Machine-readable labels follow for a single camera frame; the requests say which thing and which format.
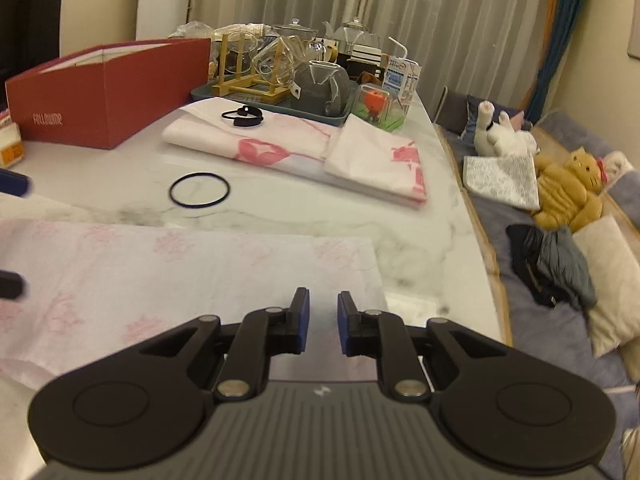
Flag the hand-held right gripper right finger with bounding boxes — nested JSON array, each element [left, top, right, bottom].
[[337, 290, 504, 403]]

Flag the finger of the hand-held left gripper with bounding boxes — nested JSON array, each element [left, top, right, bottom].
[[0, 169, 31, 197], [0, 271, 24, 300]]

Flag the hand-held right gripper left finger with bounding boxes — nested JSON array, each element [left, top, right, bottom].
[[136, 287, 312, 402]]

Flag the white pink-printed shopping bag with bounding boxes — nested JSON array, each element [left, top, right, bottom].
[[0, 192, 388, 391]]

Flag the black rubber ring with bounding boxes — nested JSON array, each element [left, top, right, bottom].
[[169, 173, 231, 208]]

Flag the clear plastic bag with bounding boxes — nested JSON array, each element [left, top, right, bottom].
[[167, 21, 216, 41]]

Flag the white power bank orange label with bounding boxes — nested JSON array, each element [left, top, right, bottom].
[[0, 122, 25, 168]]

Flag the red cardboard box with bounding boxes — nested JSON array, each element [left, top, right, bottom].
[[5, 37, 212, 150]]

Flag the black television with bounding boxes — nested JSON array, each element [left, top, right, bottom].
[[0, 0, 66, 81]]

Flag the small folded pink-print cloth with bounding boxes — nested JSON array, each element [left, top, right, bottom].
[[325, 113, 430, 207]]

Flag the large folded pink-print cloth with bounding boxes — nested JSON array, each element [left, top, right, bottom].
[[161, 97, 351, 181]]

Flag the black garment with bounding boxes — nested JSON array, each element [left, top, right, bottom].
[[506, 224, 566, 308]]

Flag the grey-blue sofa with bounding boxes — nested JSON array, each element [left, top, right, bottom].
[[432, 85, 640, 480]]

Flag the grey-blue drying tray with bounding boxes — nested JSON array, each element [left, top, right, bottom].
[[191, 80, 361, 128]]

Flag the grey towel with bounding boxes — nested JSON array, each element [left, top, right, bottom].
[[462, 154, 541, 211]]

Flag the orange toy in clear box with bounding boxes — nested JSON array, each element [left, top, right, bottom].
[[352, 82, 406, 132]]

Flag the grey garment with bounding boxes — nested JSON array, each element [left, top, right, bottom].
[[537, 227, 598, 311]]

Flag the smoky glass pitcher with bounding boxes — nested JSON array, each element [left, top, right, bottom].
[[292, 60, 353, 116]]

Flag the white tower air conditioner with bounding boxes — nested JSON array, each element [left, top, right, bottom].
[[136, 0, 193, 43]]

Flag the white plush cat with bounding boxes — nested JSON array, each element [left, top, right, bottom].
[[472, 101, 541, 158]]

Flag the wooden cup rack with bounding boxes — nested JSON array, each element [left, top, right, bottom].
[[212, 30, 296, 103]]

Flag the milk carton with straw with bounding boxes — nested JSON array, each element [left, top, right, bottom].
[[382, 37, 420, 106]]

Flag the yellow plush cat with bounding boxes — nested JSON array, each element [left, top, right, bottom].
[[531, 146, 608, 233]]

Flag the black striped white mug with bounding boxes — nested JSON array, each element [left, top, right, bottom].
[[345, 45, 386, 78]]

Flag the white square cushion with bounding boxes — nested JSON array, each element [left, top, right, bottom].
[[570, 215, 640, 358]]

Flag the glass teapot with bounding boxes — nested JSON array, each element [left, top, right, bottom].
[[322, 16, 385, 55]]

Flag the glass jar with lid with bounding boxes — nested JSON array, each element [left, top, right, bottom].
[[272, 17, 319, 45]]

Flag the sheer white curtain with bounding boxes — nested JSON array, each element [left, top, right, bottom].
[[190, 0, 566, 126]]

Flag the blue curtain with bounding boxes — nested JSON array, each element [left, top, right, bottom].
[[525, 0, 598, 121]]

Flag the black hair tie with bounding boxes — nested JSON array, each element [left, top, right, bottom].
[[221, 105, 264, 129]]

